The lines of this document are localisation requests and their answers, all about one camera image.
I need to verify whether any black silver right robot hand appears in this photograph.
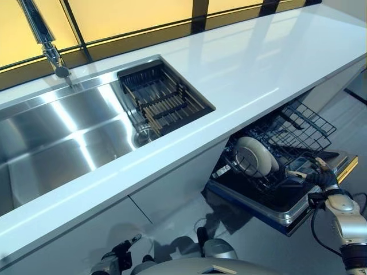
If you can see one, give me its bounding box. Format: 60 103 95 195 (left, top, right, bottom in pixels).
286 156 342 192

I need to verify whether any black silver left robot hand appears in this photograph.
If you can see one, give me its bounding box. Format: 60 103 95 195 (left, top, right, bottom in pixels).
112 233 143 257

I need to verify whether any black wire dishwasher plate rack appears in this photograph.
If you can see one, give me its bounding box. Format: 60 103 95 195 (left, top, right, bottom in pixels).
210 136 326 201

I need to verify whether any dark dishwasher door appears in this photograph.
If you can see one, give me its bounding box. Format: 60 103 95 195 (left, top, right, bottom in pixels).
204 148 359 237

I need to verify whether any white left robot leg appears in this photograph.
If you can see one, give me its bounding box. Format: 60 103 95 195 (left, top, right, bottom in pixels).
131 253 173 275

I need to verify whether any wide white cabinet door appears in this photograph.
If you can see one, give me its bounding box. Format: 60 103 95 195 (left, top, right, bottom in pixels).
0 196 154 272

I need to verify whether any narrow white cabinet door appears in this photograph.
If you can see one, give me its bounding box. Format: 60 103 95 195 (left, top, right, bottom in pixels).
128 139 230 227

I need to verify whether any dark cabinet toe kick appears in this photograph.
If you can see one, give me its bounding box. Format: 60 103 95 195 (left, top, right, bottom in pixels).
343 88 367 104

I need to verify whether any grey robot torso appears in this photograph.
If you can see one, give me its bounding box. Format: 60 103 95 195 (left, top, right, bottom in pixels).
140 256 290 275

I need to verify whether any white cabinet front panel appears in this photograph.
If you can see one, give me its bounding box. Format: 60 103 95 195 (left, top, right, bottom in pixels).
303 58 367 115

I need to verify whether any steel sink drain strainer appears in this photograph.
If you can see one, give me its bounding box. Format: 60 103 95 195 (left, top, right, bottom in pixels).
131 127 157 149

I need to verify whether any stainless steel sink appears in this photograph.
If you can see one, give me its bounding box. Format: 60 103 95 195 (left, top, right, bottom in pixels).
0 54 217 217

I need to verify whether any black sink dish rack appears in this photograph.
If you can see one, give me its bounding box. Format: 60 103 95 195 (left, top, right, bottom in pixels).
116 61 206 136

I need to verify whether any chrome kitchen faucet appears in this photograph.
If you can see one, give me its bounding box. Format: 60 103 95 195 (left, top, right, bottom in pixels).
16 0 72 87

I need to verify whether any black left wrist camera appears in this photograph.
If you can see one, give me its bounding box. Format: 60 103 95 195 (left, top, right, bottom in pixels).
120 252 133 270

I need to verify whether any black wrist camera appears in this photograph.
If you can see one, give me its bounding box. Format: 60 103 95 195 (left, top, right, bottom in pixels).
120 252 133 270
308 192 327 210

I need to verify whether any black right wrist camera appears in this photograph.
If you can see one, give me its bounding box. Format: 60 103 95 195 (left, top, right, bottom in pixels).
308 192 327 210

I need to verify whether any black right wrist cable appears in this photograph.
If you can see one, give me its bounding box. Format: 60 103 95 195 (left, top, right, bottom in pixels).
310 207 345 256

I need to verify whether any black wire dishwasher cup rack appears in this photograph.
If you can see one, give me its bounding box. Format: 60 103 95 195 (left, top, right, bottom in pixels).
246 99 337 161

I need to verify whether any dark window frame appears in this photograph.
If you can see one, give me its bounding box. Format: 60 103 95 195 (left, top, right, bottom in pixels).
0 0 322 73

